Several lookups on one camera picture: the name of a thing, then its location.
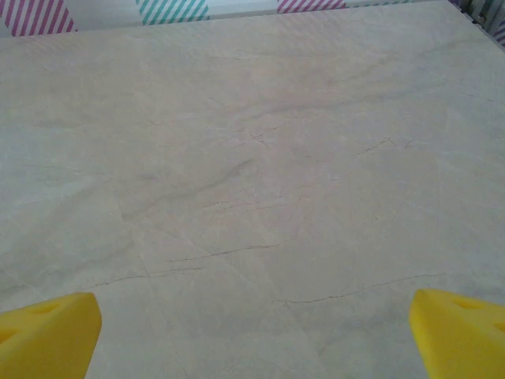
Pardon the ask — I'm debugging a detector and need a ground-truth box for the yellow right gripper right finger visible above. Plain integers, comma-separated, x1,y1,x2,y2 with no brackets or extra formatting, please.
408,288,505,379

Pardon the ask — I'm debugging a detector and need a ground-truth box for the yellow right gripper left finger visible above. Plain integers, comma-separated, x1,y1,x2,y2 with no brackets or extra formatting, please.
0,291,103,379

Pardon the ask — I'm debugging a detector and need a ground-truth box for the aluminium frame post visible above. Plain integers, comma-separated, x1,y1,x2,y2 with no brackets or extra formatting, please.
464,0,505,45

